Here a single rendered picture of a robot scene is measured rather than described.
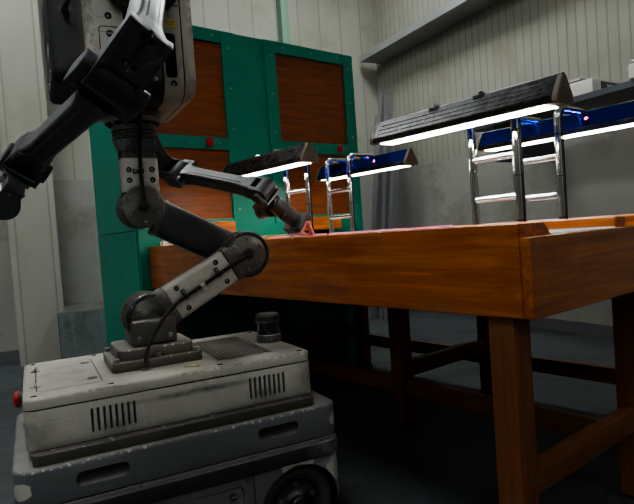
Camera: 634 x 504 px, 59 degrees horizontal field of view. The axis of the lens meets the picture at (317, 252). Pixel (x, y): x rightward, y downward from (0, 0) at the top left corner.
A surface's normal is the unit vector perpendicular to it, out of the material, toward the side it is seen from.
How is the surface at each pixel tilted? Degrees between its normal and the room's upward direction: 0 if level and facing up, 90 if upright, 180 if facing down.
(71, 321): 90
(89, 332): 90
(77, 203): 90
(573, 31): 90
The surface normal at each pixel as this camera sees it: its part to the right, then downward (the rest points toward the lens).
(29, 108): 0.45, 0.00
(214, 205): 0.63, -0.02
